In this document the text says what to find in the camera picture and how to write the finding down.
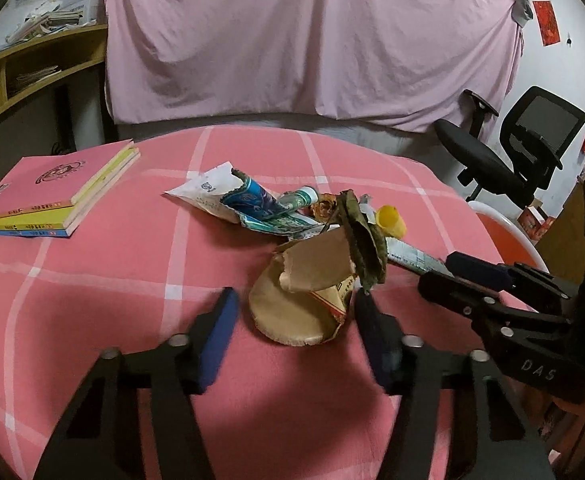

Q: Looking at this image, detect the blue green snack wrapper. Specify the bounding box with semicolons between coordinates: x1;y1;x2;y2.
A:
221;168;319;236

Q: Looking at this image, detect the wooden cabinet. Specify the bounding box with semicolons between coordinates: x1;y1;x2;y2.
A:
537;182;585;284

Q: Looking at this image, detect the pink checked tablecloth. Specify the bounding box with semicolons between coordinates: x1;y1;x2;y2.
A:
0;126;500;479

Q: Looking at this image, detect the large pink hanging sheet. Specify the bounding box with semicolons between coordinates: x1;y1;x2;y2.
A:
105;0;524;133

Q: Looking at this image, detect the red wall paper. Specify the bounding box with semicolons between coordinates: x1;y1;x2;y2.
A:
533;0;561;47

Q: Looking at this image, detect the wooden wall shelf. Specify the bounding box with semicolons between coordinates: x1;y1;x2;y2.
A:
0;25;107;120

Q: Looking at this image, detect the black office chair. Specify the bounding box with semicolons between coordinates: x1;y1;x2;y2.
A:
434;86;585;209

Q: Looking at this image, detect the red plastic trash bucket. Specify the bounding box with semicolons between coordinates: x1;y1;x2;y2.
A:
468;200;549;272

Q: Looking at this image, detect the white paper wrapper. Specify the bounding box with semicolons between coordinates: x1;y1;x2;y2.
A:
166;162;242;223

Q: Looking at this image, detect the pink top book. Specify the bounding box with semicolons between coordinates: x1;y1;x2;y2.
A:
0;140;136;218

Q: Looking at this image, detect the yellow blue bottom book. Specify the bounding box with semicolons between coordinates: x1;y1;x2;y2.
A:
0;146;140;238

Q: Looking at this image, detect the stack of papers on shelf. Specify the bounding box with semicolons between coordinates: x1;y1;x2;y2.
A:
6;0;105;44

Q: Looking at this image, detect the white green paper strip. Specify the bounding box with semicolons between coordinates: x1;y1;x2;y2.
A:
386;237;452;276

